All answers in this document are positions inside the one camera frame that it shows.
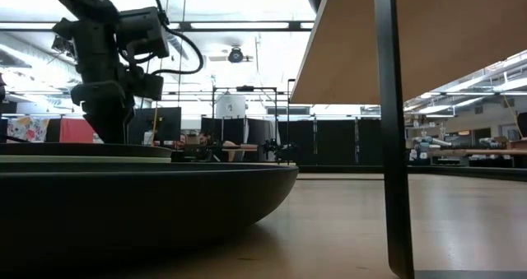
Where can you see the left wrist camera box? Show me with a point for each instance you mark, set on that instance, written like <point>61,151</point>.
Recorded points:
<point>151,86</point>

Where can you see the long wooden table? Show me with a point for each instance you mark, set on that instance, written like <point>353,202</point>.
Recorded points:
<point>473,152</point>

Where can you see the sage green plate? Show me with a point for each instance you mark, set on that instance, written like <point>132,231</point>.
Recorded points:
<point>82,159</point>

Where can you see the black curtain partition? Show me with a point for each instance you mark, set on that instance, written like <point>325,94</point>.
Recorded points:
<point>329,143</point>

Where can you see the black rack frame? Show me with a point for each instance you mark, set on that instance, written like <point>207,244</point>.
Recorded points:
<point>247,88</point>

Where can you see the black plate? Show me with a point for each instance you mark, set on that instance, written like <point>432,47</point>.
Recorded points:
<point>62,149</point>

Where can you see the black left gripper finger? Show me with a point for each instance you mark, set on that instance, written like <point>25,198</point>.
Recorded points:
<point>120,124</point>
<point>101,124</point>

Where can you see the teal bowl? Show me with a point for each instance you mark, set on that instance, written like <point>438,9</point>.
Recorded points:
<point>123,205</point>

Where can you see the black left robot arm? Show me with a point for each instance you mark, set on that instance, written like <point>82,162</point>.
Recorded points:
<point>142,32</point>

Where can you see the black round overhead camera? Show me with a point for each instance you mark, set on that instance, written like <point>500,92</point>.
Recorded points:
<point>235,55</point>

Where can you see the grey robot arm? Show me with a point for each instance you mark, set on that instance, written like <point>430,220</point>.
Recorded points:
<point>428,142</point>

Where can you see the red fabric panel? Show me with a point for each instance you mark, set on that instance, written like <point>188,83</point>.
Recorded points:
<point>76,131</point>

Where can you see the person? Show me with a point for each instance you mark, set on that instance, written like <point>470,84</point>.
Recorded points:
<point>181,141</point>
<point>204,139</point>

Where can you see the floral fabric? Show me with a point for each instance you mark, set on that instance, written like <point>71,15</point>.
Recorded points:
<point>26,128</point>

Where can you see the black aluminium rig frame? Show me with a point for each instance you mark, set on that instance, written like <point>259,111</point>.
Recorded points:
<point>453,173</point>

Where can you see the black monitor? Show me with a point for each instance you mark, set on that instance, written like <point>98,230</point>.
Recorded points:
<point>164,124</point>

